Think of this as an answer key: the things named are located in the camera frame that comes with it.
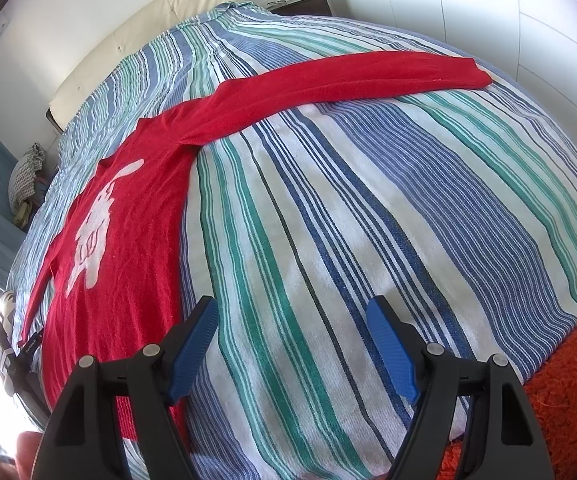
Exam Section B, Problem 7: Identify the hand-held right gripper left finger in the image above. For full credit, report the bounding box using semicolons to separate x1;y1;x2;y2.
40;296;220;480

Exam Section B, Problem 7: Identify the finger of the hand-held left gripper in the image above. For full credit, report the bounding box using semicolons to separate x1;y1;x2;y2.
17;329;44;365

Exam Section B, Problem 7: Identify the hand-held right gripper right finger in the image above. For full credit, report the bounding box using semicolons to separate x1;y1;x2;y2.
365;296;555;480

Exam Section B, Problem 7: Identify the red sweater with white animal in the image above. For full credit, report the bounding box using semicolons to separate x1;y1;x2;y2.
18;51;493;443

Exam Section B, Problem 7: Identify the pile of clothes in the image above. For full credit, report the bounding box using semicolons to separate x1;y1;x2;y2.
7;142;49;231

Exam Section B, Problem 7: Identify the person's left hand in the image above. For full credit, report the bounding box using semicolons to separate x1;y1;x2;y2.
14;431;44;480

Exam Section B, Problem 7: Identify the striped bedspread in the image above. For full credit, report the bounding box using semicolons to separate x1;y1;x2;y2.
6;1;577;478

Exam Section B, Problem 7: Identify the orange rug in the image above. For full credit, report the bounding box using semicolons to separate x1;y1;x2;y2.
438;310;577;480

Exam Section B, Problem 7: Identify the cream padded headboard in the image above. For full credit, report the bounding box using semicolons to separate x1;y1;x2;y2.
46;0;243;133

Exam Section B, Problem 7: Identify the white wardrobe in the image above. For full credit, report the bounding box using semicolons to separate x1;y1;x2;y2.
328;0;577;126

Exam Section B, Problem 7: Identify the dark nightstand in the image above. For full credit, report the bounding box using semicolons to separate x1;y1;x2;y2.
268;0;333;17

